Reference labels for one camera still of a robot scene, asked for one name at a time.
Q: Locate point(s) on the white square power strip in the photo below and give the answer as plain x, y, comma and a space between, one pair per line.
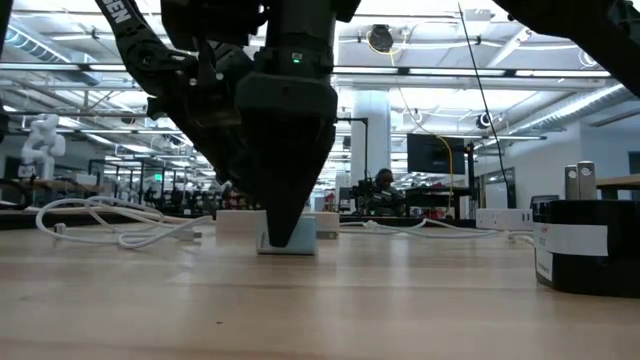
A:
502, 218

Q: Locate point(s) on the wooden table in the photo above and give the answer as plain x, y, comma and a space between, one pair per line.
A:
617, 181

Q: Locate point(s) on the dark grey chair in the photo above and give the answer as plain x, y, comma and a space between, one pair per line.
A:
545, 198

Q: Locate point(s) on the black metal stand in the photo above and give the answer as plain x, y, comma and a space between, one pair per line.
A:
366, 150

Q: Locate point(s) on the black monitor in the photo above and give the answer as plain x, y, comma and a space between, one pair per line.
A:
435, 152

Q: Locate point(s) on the white building column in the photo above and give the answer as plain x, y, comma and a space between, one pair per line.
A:
370, 150

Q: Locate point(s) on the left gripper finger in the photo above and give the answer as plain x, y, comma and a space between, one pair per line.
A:
220, 150

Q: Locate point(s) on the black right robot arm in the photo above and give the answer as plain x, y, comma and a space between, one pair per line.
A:
575, 30

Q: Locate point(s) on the black round ceiling device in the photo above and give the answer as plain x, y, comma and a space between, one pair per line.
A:
483, 120

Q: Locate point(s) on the blue-grey USB wall charger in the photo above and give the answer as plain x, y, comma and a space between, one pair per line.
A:
305, 240

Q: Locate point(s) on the black monitor stand pole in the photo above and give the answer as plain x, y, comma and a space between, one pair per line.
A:
470, 175

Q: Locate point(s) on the white rectangular power strip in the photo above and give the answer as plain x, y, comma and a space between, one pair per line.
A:
327, 222

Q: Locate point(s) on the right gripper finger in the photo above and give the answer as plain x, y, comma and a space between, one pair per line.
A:
280, 175
324, 140

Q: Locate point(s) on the black overhead camera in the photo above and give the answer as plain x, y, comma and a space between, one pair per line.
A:
382, 37

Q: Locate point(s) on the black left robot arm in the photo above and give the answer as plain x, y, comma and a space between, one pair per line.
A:
125, 30

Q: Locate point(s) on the person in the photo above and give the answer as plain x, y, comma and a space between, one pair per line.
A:
385, 192

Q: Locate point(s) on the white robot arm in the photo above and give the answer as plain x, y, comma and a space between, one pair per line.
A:
42, 145

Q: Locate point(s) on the black dual-USB wall charger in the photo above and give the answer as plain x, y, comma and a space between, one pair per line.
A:
585, 270

